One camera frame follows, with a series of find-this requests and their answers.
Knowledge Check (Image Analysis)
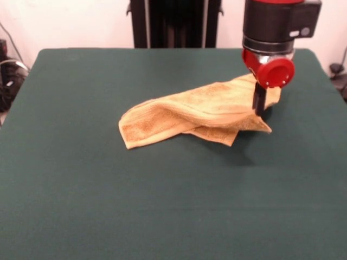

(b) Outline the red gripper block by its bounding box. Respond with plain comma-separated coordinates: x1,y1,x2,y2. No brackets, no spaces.
241,48,295,117

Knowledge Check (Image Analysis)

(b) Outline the dark green table cloth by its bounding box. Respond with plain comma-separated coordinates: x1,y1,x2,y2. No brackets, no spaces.
0,48,347,260

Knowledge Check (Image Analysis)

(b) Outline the black equipment pile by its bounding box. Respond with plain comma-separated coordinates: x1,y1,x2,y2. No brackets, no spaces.
0,39,30,113

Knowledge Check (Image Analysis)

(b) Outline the tan terry towel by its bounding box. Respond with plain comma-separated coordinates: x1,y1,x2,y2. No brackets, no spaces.
118,73,282,150

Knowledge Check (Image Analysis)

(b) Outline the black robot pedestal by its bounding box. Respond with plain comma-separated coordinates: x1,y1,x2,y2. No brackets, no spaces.
126,0,224,49

